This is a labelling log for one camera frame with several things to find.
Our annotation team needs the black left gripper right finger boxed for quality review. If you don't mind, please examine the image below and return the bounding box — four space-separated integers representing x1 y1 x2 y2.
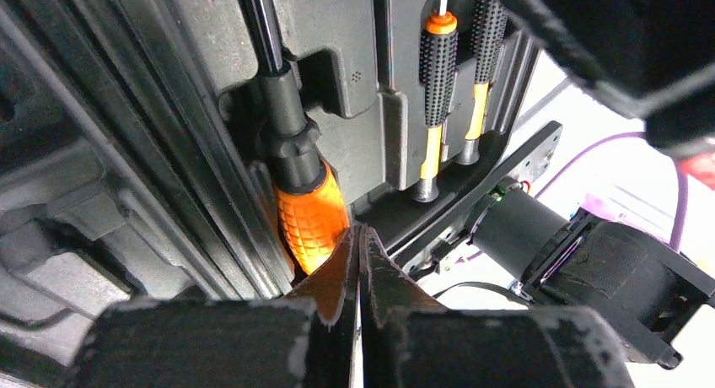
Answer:
360 225 633 387

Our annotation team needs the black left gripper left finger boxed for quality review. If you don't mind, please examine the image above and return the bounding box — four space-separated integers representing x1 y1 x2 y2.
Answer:
69 227 359 387

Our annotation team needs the large orange handle screwdriver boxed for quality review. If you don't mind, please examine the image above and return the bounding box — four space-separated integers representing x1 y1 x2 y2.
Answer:
239 0 349 274

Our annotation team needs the thin orange black screwdriver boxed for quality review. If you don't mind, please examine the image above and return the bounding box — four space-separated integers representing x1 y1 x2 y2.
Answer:
413 0 458 202

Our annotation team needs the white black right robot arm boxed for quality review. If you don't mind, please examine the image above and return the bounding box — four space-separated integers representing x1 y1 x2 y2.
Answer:
472 0 714 369

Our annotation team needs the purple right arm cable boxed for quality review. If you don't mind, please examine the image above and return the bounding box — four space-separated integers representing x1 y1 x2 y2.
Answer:
454 131 691 264

